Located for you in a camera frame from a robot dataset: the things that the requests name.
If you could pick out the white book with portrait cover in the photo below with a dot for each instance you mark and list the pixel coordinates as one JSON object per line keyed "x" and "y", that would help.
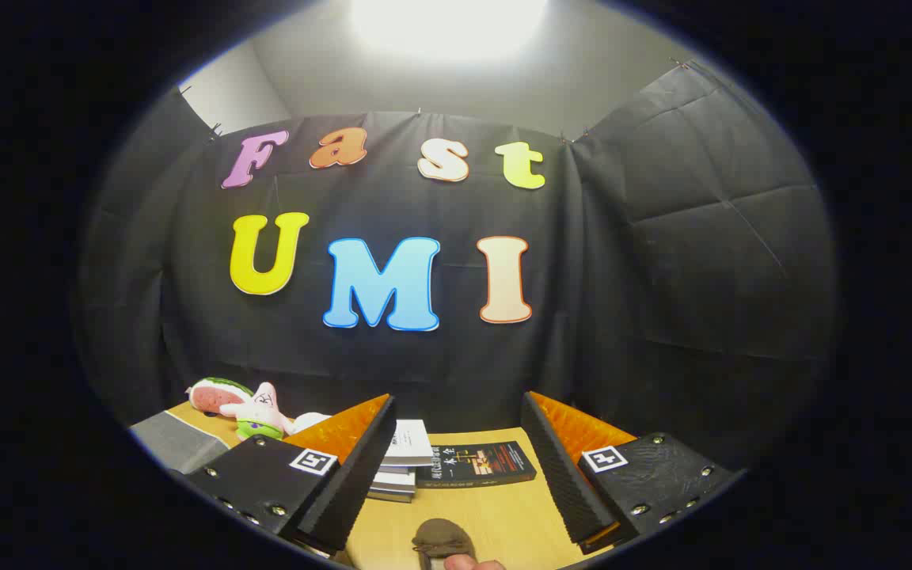
{"x": 410, "y": 442}

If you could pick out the white fluffy plush toy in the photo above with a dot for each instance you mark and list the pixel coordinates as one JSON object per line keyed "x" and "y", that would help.
{"x": 309, "y": 421}

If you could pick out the black book with red print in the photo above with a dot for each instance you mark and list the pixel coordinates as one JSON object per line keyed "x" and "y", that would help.
{"x": 476, "y": 463}

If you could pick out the pink starfish plush toy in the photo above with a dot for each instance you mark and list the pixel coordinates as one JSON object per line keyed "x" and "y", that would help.
{"x": 262, "y": 412}

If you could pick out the watermelon slice plush toy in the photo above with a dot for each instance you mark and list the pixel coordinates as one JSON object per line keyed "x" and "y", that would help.
{"x": 214, "y": 396}

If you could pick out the dark cover book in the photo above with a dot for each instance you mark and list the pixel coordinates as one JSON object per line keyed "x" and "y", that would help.
{"x": 389, "y": 494}

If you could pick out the grey fabric storage box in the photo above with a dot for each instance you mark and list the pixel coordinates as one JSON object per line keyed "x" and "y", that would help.
{"x": 179, "y": 443}

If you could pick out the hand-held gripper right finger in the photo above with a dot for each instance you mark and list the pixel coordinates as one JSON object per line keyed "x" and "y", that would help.
{"x": 563, "y": 483}

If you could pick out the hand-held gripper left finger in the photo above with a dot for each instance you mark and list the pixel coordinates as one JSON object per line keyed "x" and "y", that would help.
{"x": 353, "y": 491}

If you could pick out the thick white book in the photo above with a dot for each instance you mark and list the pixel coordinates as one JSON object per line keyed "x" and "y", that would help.
{"x": 394, "y": 480}

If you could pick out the thin white book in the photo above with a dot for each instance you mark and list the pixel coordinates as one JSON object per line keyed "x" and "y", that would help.
{"x": 397, "y": 470}

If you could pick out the brown fuzzy shoe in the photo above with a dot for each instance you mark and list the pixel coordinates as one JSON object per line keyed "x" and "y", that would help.
{"x": 442, "y": 538}

